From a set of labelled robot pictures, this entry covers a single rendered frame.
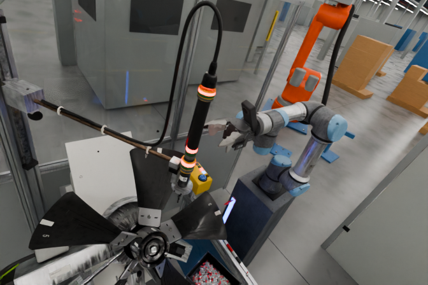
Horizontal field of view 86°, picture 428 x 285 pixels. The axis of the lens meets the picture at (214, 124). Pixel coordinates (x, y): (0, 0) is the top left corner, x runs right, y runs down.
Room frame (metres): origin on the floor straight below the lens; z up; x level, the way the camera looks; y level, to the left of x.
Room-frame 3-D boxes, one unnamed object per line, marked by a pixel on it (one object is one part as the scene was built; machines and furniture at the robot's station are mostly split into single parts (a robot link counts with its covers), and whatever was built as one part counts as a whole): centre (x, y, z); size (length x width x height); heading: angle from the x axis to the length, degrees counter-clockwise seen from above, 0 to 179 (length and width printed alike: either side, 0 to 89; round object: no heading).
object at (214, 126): (0.64, 0.00, 1.63); 0.09 x 0.03 x 0.06; 114
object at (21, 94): (0.62, 0.66, 1.54); 0.10 x 0.07 x 0.08; 81
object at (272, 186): (1.14, -0.46, 1.06); 0.15 x 0.15 x 0.10
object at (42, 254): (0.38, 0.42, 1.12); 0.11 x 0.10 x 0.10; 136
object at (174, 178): (0.52, 0.05, 1.50); 0.09 x 0.07 x 0.10; 81
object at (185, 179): (0.52, 0.04, 1.66); 0.04 x 0.04 x 0.46
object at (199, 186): (0.99, 0.00, 1.02); 0.16 x 0.10 x 0.11; 46
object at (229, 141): (0.58, -0.06, 1.63); 0.09 x 0.03 x 0.06; 157
